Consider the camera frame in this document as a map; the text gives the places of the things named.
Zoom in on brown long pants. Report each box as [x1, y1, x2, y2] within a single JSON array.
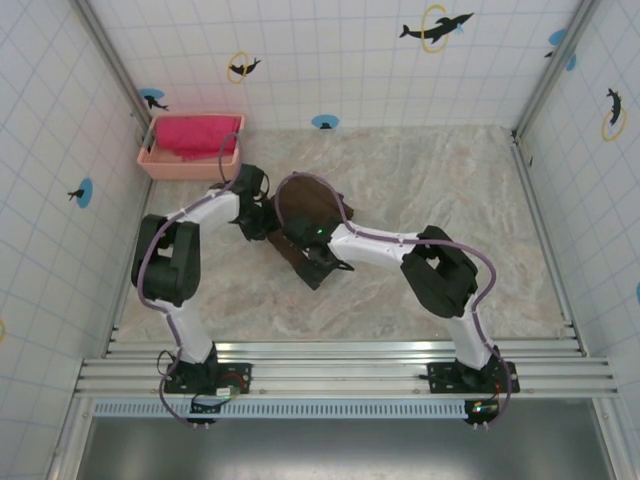
[[267, 174, 359, 292]]

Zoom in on pink-red folded cloth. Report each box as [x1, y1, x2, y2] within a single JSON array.
[[154, 115, 244, 162]]

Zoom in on pink perforated plastic basket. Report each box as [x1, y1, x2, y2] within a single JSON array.
[[136, 113, 247, 182]]

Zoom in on dolphin blue circle sticker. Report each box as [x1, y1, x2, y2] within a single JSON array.
[[137, 88, 170, 112]]

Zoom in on grey metal panel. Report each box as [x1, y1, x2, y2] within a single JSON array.
[[82, 415, 614, 480]]

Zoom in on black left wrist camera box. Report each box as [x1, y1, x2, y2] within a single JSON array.
[[238, 199, 266, 229]]

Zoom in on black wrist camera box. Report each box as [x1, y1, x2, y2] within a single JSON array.
[[283, 214, 315, 250], [238, 199, 266, 229]]

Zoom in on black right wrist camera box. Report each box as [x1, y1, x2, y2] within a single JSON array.
[[283, 214, 315, 250]]

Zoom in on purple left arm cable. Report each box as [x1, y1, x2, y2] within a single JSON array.
[[137, 132, 242, 427]]

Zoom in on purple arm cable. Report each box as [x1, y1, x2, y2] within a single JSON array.
[[137, 132, 242, 427], [273, 172, 515, 429]]

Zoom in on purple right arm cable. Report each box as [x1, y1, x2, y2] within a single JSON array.
[[273, 172, 515, 429]]

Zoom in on aluminium front rail beam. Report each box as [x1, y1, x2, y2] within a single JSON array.
[[73, 341, 622, 401]]

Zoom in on slotted white cable duct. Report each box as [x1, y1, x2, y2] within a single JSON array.
[[91, 401, 475, 420]]

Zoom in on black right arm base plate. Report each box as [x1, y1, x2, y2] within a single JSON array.
[[426, 360, 522, 397]]

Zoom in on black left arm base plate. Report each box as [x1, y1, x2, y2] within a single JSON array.
[[163, 360, 255, 397]]

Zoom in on small black connector mount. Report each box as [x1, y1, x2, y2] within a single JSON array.
[[188, 398, 222, 429], [463, 398, 501, 430]]

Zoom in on aluminium corner post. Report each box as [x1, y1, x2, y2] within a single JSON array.
[[514, 0, 602, 141], [73, 0, 157, 139]]

